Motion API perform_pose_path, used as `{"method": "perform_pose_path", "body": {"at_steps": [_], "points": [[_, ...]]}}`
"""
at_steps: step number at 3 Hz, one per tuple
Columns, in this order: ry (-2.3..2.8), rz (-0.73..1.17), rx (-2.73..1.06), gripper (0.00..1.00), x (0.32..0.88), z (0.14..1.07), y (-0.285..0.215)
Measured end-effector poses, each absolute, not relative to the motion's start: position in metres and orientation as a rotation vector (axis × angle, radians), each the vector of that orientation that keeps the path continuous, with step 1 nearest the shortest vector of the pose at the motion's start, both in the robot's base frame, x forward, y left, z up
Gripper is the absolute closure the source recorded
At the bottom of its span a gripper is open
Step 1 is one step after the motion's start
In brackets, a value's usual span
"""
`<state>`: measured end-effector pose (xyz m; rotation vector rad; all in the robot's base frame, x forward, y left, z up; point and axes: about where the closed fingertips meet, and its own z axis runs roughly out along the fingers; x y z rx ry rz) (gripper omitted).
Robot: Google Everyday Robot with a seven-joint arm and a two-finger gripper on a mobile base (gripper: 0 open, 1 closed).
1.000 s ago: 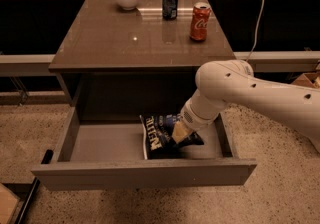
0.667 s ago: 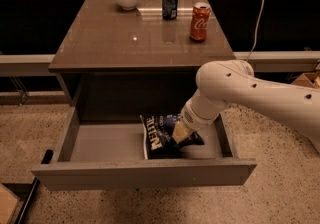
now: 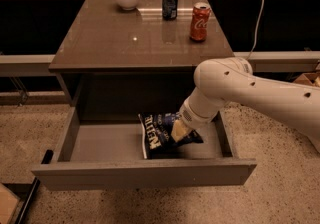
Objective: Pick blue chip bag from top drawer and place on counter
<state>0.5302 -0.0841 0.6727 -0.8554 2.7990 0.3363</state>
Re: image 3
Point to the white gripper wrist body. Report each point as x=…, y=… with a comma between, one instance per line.
x=192, y=116

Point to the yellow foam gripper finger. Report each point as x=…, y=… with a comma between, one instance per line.
x=180, y=130

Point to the blue Kettle chip bag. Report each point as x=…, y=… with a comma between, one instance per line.
x=157, y=134

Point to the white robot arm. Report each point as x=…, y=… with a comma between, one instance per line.
x=220, y=81

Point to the open grey top drawer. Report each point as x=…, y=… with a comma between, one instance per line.
x=100, y=155

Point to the grey cabinet with counter top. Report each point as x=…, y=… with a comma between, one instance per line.
x=114, y=64

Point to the red Coca-Cola can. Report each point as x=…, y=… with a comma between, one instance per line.
x=200, y=17

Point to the blue soda can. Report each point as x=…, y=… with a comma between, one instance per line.
x=169, y=9

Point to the cardboard box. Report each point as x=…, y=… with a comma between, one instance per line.
x=310, y=79

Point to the black floor bar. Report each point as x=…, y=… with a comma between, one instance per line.
x=32, y=191

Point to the grey horizontal rail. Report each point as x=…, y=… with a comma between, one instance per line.
x=25, y=65

